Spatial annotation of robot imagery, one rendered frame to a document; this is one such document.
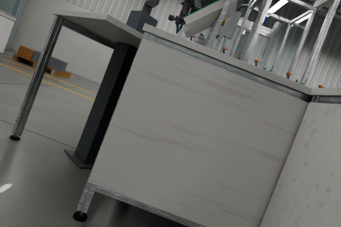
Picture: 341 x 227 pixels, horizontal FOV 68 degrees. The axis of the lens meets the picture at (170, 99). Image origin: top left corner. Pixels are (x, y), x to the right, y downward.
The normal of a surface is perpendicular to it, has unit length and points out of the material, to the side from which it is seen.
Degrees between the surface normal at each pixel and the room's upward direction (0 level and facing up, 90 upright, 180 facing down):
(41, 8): 90
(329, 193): 90
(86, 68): 90
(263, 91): 90
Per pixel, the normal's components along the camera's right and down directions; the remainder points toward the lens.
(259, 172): 0.00, 0.03
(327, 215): -0.93, -0.37
